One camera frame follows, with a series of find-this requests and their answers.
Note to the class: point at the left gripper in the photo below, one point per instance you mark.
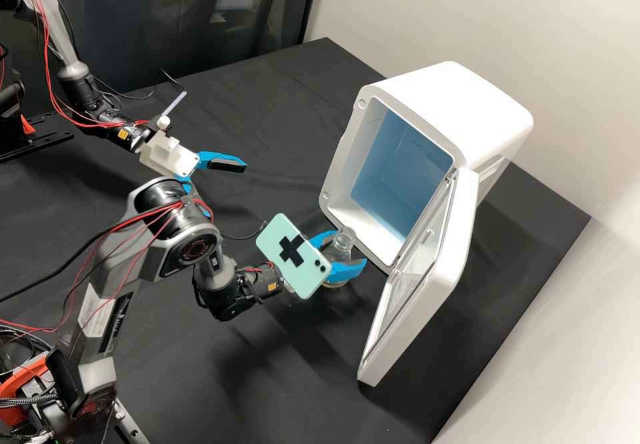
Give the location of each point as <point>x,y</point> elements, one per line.
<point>167,154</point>

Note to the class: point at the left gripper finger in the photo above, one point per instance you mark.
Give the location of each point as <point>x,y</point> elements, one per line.
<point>321,238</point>

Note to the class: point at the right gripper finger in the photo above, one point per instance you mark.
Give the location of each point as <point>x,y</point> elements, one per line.
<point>347,268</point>

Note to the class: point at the clear flask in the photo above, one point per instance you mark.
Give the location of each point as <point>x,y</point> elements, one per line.
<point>342,249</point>

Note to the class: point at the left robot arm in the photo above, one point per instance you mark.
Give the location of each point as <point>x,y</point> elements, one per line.
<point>70,66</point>

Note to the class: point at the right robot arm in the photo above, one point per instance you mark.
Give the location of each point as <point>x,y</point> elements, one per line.
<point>165,234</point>

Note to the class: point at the incubator door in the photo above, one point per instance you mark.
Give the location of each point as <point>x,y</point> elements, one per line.
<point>440,274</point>

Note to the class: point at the white incubator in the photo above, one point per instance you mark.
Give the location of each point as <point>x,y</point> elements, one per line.
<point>465,109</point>

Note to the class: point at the right wrist camera phone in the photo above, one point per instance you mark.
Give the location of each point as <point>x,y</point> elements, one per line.
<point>292,256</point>

